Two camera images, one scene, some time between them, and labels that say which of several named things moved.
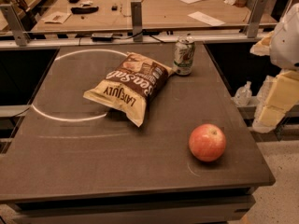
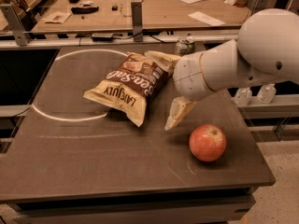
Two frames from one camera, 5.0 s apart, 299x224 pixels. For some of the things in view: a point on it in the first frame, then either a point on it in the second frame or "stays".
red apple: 207,142 stays
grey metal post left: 21,36 stays
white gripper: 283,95 → 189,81
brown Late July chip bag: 131,85 stays
